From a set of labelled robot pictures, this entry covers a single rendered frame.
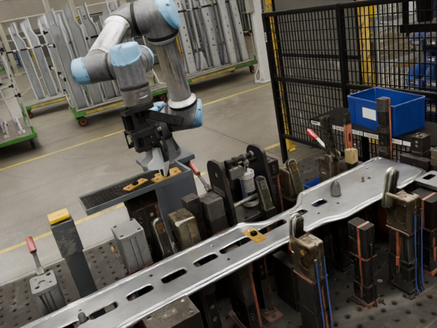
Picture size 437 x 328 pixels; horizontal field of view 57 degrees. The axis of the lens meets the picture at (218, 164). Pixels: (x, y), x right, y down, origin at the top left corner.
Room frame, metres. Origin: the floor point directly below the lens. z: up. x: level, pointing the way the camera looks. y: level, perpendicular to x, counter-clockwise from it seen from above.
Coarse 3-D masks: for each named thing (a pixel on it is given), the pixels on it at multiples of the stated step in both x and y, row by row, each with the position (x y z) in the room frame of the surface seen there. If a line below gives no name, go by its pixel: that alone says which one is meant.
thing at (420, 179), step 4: (428, 172) 1.23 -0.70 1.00; (432, 172) 1.22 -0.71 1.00; (436, 172) 1.22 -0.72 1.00; (420, 176) 1.21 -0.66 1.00; (424, 176) 1.21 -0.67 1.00; (436, 176) 1.19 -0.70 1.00; (416, 180) 1.19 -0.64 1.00; (420, 180) 1.19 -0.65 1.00; (424, 180) 1.18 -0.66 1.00; (428, 180) 1.18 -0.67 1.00; (432, 180) 1.17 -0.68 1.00; (436, 180) 1.17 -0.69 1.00; (420, 184) 1.18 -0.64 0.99; (424, 184) 1.16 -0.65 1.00; (428, 184) 1.15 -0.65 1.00; (432, 184) 1.15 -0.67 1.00; (436, 184) 1.14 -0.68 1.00; (432, 188) 1.14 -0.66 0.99; (436, 188) 1.12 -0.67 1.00
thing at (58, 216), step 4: (64, 208) 1.20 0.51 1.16; (56, 212) 1.18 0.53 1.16; (60, 212) 1.17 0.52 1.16; (64, 212) 1.17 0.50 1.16; (48, 216) 1.16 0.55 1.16; (52, 216) 1.16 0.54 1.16; (56, 216) 1.15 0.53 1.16; (60, 216) 1.14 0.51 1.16; (64, 216) 1.14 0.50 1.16; (68, 216) 1.15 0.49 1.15; (52, 220) 1.13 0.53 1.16; (56, 220) 1.13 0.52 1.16; (60, 220) 1.14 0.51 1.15
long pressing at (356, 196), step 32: (384, 160) 1.39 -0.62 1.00; (320, 192) 1.25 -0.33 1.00; (352, 192) 1.20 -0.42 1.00; (256, 224) 1.13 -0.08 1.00; (288, 224) 1.09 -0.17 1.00; (320, 224) 1.06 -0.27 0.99; (192, 256) 1.02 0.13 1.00; (224, 256) 0.99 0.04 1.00; (256, 256) 0.96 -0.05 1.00; (128, 288) 0.93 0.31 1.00; (160, 288) 0.90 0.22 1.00; (192, 288) 0.88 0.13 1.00; (64, 320) 0.86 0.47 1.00; (96, 320) 0.83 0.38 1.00; (128, 320) 0.81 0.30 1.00
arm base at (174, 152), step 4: (168, 136) 1.64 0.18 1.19; (172, 136) 1.67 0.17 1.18; (168, 140) 1.63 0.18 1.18; (172, 140) 1.65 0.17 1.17; (168, 144) 1.62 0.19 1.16; (172, 144) 1.64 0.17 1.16; (176, 144) 1.66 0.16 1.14; (168, 148) 1.62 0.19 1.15; (172, 148) 1.63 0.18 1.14; (176, 148) 1.66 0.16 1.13; (168, 152) 1.61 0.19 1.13; (172, 152) 1.62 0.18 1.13; (176, 152) 1.63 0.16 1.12; (180, 152) 1.66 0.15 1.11; (172, 156) 1.61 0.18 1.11; (176, 156) 1.62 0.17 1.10
